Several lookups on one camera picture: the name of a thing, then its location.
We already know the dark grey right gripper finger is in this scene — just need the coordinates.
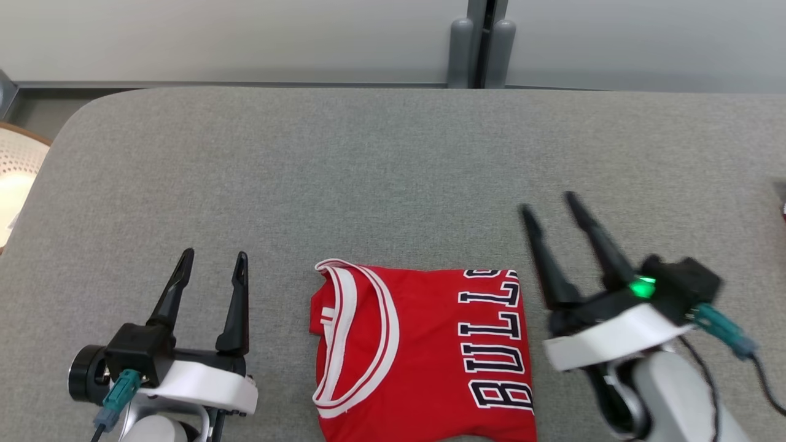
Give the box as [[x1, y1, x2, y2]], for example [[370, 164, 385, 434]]
[[564, 191, 639, 293], [519, 204, 584, 311]]

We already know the white perforated laundry basket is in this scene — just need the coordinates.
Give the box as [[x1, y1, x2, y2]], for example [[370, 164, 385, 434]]
[[0, 122, 52, 254]]

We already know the grey wall baseboard strip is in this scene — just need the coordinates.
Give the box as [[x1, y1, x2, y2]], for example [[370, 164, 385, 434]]
[[11, 81, 449, 90]]

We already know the red white basketball jersey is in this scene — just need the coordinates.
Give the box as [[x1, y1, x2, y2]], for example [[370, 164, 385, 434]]
[[309, 259, 538, 442]]

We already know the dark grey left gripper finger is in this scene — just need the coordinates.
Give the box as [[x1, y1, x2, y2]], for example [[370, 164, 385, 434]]
[[215, 251, 250, 357], [146, 248, 195, 330]]

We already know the black right camera cable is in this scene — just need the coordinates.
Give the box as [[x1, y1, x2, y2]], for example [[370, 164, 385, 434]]
[[750, 355, 786, 417]]

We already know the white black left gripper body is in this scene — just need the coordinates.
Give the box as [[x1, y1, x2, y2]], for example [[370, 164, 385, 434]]
[[138, 349, 259, 417]]

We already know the grey cylindrical post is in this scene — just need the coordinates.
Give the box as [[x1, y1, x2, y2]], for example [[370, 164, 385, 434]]
[[485, 18, 516, 90], [448, 17, 475, 90]]

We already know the teal right camera connector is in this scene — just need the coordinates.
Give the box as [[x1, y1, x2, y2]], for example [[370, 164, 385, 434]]
[[688, 303, 759, 360]]

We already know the teal camera connector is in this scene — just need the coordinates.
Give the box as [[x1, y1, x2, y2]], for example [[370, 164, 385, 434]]
[[688, 303, 759, 360], [93, 370, 142, 430]]

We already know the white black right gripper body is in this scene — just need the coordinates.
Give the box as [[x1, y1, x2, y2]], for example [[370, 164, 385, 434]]
[[543, 284, 695, 373]]

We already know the teal left camera connector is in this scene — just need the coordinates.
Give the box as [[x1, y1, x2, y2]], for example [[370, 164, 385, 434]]
[[93, 370, 142, 430]]

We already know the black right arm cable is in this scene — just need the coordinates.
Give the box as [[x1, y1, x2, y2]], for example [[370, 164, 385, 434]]
[[675, 336, 720, 442]]

